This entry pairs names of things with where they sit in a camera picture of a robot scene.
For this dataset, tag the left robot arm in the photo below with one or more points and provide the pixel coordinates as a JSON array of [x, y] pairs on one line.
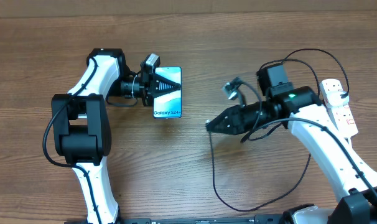
[[82, 132]]

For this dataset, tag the Samsung Galaxy smartphone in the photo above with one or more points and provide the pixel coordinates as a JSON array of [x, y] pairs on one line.
[[168, 105]]

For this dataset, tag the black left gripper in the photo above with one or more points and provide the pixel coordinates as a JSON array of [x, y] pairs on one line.
[[148, 87]]

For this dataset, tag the white power strip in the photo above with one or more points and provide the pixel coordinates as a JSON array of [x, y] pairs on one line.
[[341, 116]]

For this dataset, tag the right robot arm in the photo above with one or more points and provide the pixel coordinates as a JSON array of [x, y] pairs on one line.
[[301, 111]]

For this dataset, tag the white charger plug adapter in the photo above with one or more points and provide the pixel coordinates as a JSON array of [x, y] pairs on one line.
[[336, 98]]

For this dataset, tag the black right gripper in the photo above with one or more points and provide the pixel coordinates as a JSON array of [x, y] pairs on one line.
[[235, 121]]

